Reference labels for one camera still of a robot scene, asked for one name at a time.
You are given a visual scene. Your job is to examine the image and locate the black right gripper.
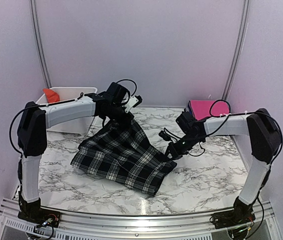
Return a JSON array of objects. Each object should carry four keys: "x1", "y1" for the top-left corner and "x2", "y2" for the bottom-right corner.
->
[{"x1": 162, "y1": 132, "x2": 203, "y2": 162}]

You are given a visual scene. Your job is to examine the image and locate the black white plaid skirt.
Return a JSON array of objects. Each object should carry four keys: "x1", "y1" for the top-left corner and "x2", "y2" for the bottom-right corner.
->
[{"x1": 70, "y1": 120, "x2": 177, "y2": 197}]

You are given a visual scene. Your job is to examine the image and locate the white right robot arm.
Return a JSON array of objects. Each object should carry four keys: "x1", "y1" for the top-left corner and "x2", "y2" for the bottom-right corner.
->
[{"x1": 165, "y1": 108, "x2": 283, "y2": 224}]

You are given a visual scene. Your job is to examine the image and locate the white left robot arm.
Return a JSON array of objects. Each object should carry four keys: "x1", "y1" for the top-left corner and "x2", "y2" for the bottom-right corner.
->
[{"x1": 17, "y1": 93, "x2": 140, "y2": 223}]

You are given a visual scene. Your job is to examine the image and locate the white plastic laundry bin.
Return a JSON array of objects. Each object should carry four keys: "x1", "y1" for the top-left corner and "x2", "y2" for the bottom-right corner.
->
[{"x1": 36, "y1": 87, "x2": 98, "y2": 136}]

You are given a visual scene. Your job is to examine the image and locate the pink folded garment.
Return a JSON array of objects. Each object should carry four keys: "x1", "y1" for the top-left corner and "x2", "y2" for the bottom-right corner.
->
[{"x1": 187, "y1": 100, "x2": 231, "y2": 120}]

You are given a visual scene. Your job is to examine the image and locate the orange garment in bin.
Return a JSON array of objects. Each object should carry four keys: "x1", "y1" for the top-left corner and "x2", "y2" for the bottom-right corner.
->
[{"x1": 42, "y1": 88, "x2": 60, "y2": 104}]

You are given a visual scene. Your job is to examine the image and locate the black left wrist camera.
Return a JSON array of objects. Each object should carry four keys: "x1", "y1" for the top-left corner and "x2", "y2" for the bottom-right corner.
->
[{"x1": 104, "y1": 82, "x2": 129, "y2": 105}]

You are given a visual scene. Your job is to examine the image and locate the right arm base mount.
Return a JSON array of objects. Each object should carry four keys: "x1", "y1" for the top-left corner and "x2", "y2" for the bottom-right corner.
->
[{"x1": 209, "y1": 210, "x2": 256, "y2": 229}]

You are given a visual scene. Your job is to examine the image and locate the right aluminium corner post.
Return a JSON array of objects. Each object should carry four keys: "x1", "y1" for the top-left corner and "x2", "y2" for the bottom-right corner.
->
[{"x1": 222, "y1": 0, "x2": 251, "y2": 100}]

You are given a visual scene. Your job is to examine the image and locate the aluminium corner post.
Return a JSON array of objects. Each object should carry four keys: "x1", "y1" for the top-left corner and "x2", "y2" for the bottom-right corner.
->
[
  {"x1": 29, "y1": 0, "x2": 52, "y2": 88},
  {"x1": 222, "y1": 0, "x2": 251, "y2": 100}
]

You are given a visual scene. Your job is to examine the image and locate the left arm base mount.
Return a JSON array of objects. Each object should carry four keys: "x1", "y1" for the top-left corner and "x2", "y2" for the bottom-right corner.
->
[{"x1": 17, "y1": 208, "x2": 61, "y2": 228}]

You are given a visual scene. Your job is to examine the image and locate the left aluminium corner post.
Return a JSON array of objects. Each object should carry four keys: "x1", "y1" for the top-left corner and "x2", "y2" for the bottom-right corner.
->
[{"x1": 29, "y1": 0, "x2": 52, "y2": 88}]

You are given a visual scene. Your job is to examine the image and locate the aluminium front frame rail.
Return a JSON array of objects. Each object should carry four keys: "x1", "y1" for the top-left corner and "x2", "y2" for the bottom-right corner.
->
[{"x1": 0, "y1": 197, "x2": 282, "y2": 240}]

